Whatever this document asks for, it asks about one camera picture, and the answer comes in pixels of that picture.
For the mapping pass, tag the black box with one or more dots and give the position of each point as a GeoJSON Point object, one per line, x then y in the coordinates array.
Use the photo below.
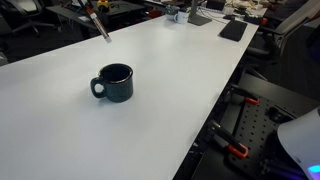
{"type": "Point", "coordinates": [215, 4]}

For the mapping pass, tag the dark green mug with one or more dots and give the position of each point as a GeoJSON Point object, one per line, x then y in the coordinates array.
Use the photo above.
{"type": "Point", "coordinates": [170, 13]}

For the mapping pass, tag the black office chair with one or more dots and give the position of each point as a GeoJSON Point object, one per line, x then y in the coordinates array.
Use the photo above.
{"type": "Point", "coordinates": [23, 13]}

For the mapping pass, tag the grey monitor stand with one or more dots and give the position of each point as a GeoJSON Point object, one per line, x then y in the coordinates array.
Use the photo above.
{"type": "Point", "coordinates": [197, 18]}

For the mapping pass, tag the yellow red toy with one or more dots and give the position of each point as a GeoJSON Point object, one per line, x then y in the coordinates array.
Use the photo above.
{"type": "Point", "coordinates": [104, 4]}

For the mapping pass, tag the dark teal speckled mug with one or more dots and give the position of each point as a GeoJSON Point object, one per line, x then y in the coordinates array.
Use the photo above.
{"type": "Point", "coordinates": [118, 88]}

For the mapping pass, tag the red small object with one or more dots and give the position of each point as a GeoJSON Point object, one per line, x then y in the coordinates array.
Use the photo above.
{"type": "Point", "coordinates": [154, 13]}

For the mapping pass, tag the black computer mouse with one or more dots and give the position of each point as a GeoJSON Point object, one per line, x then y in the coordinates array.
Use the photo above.
{"type": "Point", "coordinates": [229, 17]}

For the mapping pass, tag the dark background desk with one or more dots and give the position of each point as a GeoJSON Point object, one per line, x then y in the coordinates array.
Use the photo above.
{"type": "Point", "coordinates": [71, 15]}

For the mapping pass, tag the orange capped sharpie marker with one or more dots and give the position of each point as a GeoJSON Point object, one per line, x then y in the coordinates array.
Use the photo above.
{"type": "Point", "coordinates": [99, 26]}

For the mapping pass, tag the black flat pad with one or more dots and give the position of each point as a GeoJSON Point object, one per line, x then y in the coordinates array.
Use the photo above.
{"type": "Point", "coordinates": [233, 30]}

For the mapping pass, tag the white printed mug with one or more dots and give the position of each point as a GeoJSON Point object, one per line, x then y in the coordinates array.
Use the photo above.
{"type": "Point", "coordinates": [182, 17]}

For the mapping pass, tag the white rounded device blue light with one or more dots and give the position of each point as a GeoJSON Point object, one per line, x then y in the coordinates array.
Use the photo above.
{"type": "Point", "coordinates": [300, 143]}

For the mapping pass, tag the black perforated breadboard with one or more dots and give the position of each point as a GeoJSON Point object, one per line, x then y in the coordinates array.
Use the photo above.
{"type": "Point", "coordinates": [253, 126]}

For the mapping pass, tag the grey office chair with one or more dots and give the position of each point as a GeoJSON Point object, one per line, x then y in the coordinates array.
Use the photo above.
{"type": "Point", "coordinates": [286, 23]}

